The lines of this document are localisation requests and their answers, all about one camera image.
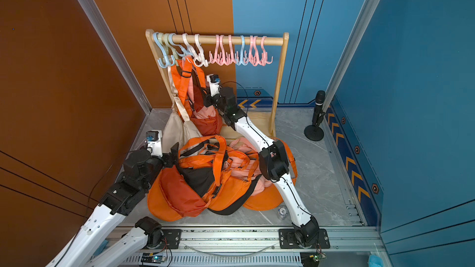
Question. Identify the black microphone on stand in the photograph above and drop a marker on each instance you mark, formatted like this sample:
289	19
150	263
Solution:
314	132

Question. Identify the pink crescent sling bag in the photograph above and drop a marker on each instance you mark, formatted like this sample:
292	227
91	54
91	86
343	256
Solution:
241	147

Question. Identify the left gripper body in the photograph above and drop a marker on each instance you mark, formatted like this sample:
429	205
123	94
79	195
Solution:
167	161

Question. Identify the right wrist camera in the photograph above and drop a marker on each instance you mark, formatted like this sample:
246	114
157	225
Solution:
214	84

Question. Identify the beige sling bag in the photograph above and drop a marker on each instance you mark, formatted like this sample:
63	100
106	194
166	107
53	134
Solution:
179	128

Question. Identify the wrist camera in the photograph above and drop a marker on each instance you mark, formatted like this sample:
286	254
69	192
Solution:
214	84
153	141

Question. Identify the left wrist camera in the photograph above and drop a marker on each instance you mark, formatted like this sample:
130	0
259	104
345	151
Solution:
153	141

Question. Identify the black crescent sling bag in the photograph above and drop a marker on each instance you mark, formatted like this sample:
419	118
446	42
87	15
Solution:
196	165

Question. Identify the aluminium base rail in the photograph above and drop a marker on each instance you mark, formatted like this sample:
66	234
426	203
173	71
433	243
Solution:
271	246

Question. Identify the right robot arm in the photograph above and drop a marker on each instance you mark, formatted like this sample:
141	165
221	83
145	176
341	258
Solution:
274	162

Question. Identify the large orange crescent bag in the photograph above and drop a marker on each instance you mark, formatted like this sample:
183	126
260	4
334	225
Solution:
239	180

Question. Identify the teal cloth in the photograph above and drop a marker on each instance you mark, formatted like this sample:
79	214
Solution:
375	261

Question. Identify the wooden garment rack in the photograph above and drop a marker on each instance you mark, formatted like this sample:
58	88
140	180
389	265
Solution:
264	121

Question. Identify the pink rectangular waist bag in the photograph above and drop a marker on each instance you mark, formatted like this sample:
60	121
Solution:
246	167

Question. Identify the red-orange sling bag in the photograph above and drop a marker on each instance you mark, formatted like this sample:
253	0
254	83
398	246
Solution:
178	194

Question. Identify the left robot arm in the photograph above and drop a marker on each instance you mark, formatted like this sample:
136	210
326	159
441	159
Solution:
141	169

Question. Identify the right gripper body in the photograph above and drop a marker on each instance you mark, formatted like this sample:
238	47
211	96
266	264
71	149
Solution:
211	101

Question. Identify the green circuit board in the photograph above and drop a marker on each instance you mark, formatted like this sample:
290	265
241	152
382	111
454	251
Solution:
155	258

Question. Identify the orange crescent sling bag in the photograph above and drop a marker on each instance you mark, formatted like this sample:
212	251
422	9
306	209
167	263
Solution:
270	197

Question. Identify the black and orange sling bag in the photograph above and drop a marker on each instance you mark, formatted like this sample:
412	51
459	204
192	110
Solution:
232	196

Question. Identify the dark red-orange waist bag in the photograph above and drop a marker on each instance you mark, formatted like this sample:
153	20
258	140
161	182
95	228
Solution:
182	73

